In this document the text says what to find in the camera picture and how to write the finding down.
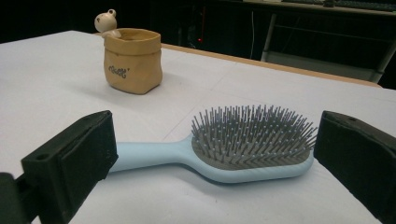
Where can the white metal desk frame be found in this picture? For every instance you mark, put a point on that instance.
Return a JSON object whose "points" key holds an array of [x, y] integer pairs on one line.
{"points": [[311, 63]]}

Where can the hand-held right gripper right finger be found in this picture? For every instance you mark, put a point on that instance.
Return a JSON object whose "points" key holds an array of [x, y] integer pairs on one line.
{"points": [[358, 155]]}

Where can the white table mat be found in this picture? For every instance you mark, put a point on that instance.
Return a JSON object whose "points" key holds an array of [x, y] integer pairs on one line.
{"points": [[46, 77]]}

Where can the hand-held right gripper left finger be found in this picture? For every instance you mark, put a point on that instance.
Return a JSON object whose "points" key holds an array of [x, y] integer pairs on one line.
{"points": [[77, 161]]}

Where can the light blue hairbrush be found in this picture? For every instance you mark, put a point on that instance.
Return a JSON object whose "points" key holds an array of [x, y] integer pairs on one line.
{"points": [[149, 155]]}

